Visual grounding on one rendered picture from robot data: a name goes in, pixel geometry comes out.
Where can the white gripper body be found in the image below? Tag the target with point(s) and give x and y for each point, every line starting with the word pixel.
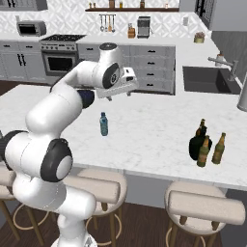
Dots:
pixel 117 89

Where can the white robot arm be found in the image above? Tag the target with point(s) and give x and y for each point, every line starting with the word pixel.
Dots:
pixel 51 109

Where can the blue plastic bottle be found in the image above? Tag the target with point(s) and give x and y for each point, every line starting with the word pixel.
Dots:
pixel 103 125

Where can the grey drawer run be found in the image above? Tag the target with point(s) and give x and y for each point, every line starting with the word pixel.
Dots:
pixel 154 69

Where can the wooden knife block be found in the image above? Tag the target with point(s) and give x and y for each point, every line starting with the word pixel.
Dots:
pixel 131 32

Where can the steel oven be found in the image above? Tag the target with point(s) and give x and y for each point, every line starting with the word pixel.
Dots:
pixel 59 61

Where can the hanging dark tool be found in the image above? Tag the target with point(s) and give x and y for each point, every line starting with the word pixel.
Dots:
pixel 113 26

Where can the hanging wooden spatula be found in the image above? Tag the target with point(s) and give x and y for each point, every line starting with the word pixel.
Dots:
pixel 110 25

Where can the hanging grey spoon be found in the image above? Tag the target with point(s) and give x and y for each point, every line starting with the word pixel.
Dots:
pixel 106 25

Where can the hanging grey ladle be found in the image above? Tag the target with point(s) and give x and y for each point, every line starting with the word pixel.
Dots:
pixel 102 25

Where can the grey coffee machine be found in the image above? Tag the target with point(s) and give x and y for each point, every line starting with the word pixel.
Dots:
pixel 143 27

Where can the black hob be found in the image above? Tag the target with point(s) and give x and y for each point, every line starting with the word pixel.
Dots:
pixel 62 37

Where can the dark sink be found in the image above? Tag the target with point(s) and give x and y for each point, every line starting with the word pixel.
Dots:
pixel 202 80

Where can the brown slim glass bottle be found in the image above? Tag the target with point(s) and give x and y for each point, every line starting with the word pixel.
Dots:
pixel 201 123

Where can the dark wooden shelf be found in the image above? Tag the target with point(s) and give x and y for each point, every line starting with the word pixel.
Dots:
pixel 131 10

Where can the yellow bottle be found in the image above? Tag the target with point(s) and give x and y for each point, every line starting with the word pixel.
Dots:
pixel 121 5

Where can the brown jar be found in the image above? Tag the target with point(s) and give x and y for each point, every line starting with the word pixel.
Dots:
pixel 112 4

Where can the black round glass bottle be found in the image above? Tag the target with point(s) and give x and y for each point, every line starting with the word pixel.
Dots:
pixel 195 148

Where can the small brown shaker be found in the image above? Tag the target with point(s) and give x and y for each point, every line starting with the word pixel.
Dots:
pixel 94 5
pixel 90 5

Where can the potted plant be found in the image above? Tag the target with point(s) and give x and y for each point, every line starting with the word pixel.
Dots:
pixel 199 38

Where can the beige wooden bar stool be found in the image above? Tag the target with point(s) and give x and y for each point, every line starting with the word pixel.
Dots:
pixel 106 189
pixel 202 205
pixel 6 180

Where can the small white cup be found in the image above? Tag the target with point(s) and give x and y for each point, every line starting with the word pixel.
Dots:
pixel 166 5

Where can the olive glass bottle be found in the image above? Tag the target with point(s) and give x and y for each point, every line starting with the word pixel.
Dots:
pixel 218 151
pixel 203 154

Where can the grey cupboard run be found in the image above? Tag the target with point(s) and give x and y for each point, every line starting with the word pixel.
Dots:
pixel 19 61

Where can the white soap dispenser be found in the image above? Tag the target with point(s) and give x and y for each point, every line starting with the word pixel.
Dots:
pixel 220 59

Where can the grey microwave oven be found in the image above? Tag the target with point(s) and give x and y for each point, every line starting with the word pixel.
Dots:
pixel 31 28

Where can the grey tap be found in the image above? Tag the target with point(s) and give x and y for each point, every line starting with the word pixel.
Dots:
pixel 231 66

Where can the grey cylinder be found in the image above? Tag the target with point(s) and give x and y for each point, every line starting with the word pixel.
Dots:
pixel 243 95

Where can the grey tall cabinet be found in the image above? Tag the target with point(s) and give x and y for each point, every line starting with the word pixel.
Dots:
pixel 222 14

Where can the tool rail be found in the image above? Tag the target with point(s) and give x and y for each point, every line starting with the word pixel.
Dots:
pixel 107 14

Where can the white wall outlet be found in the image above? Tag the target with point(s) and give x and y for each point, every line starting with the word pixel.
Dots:
pixel 185 21

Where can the grey wall cupboard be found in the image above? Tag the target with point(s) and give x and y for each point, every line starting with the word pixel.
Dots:
pixel 22 5

